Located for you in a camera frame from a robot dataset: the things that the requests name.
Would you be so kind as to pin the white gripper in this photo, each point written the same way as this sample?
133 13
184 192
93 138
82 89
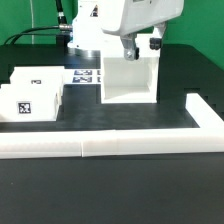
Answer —
122 17

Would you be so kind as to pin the white drawer cabinet box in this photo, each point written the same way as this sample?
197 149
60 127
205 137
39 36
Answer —
124 81

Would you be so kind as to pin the white front drawer tray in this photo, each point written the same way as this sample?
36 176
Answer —
29 103

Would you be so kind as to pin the white drawer tray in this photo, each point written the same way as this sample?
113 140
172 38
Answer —
29 103
41 75

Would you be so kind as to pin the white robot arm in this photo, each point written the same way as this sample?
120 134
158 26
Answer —
87 34

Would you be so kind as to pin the white rear drawer tray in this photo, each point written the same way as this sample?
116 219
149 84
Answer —
41 75

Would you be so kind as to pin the fiducial marker sheet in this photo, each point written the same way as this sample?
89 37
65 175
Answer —
82 76

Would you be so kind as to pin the white L-shaped fence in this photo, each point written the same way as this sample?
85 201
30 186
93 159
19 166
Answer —
208 136

